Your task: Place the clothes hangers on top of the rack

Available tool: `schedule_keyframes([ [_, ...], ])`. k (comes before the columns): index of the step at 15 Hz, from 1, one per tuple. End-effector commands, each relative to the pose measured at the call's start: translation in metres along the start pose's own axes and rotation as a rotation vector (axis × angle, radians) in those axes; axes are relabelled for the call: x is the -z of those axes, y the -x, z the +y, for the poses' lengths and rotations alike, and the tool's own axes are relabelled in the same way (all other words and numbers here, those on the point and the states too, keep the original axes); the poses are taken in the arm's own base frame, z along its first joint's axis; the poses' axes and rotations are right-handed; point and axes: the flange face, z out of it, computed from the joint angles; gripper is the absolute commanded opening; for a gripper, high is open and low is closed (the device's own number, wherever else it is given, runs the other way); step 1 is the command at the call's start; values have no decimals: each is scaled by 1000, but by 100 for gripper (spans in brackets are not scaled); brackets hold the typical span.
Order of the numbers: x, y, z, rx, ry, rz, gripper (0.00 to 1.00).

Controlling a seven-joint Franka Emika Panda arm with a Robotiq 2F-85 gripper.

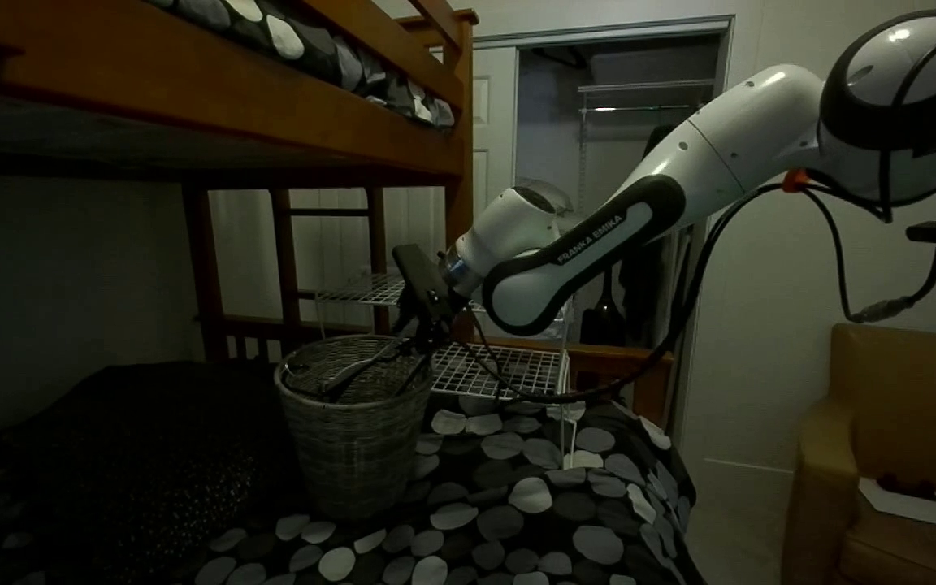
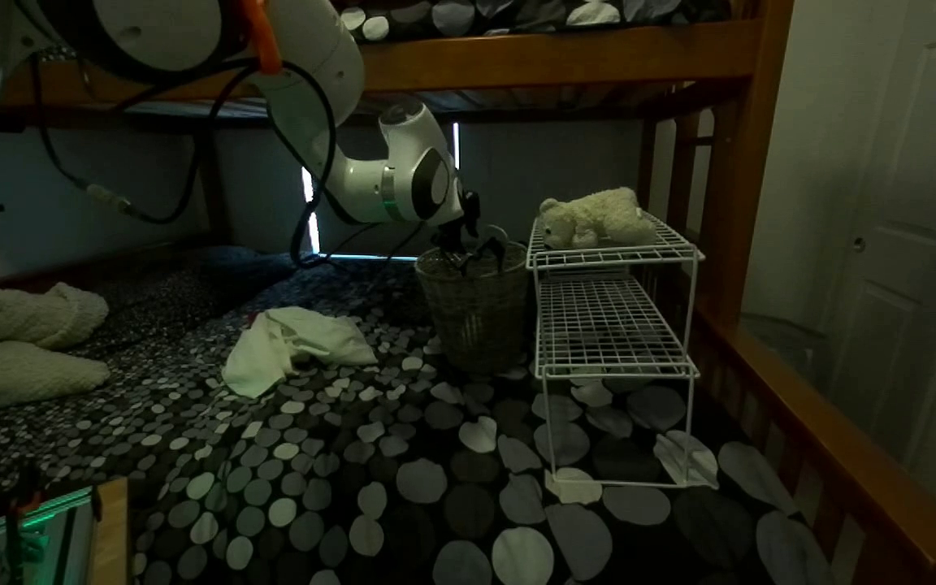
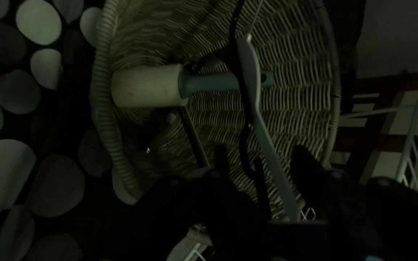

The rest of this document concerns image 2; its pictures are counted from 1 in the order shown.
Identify cream plush toy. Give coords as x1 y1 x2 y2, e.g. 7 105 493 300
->
532 184 658 254

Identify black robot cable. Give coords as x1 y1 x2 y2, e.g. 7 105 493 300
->
27 49 345 270

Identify green glowing box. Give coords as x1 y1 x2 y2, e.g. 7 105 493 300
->
0 485 100 585

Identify blue crumpled cloth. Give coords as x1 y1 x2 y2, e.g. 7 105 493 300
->
203 245 333 308

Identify dotted bunk mattress cover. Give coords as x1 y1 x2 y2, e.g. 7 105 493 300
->
333 0 735 47

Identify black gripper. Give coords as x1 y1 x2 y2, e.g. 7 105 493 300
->
427 190 489 261

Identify woven wicker basket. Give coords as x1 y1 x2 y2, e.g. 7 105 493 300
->
413 236 536 376

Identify black grey dotted bedspread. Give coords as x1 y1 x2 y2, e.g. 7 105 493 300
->
0 251 842 585

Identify grey clothes hanger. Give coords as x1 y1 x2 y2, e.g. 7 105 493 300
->
421 245 474 280

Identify translucent container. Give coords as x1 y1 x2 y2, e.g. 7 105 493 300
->
735 313 837 389

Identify white panel door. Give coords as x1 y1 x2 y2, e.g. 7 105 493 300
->
812 0 936 544

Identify wooden bunk bed frame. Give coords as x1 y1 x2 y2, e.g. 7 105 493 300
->
0 0 936 585

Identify white crumpled cloth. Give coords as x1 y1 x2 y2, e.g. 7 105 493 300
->
218 302 382 403

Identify white wire shelf rack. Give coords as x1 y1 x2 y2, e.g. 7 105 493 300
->
523 210 722 495

